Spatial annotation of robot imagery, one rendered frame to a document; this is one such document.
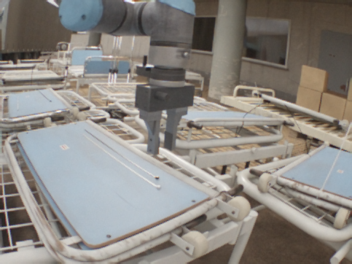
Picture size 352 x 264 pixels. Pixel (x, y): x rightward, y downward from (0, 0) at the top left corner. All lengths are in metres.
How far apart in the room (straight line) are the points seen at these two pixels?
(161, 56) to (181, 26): 0.08
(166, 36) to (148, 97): 0.13
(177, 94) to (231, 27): 4.72
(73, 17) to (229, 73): 4.83
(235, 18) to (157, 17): 4.78
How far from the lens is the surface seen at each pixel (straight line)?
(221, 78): 5.23
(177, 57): 0.54
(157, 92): 0.54
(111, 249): 0.49
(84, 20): 0.49
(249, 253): 1.40
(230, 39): 5.23
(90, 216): 0.56
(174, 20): 0.54
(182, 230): 0.60
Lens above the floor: 0.88
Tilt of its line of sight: 16 degrees down
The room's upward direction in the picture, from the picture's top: 7 degrees clockwise
